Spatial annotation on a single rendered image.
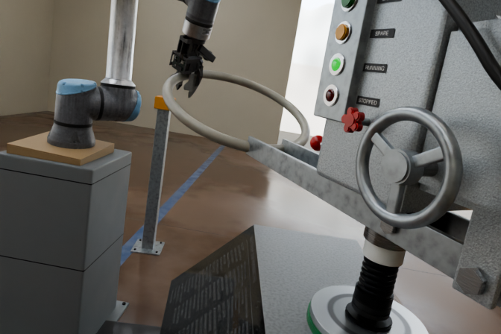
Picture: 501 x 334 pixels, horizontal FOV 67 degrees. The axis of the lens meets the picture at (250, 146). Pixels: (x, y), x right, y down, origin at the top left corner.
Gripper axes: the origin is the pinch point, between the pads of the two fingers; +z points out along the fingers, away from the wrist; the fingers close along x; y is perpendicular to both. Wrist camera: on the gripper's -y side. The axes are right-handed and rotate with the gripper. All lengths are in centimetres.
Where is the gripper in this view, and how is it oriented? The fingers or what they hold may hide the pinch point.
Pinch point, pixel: (185, 89)
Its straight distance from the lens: 136.2
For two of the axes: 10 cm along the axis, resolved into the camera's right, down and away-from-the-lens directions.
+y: -5.8, 2.4, -7.8
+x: 7.5, 5.3, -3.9
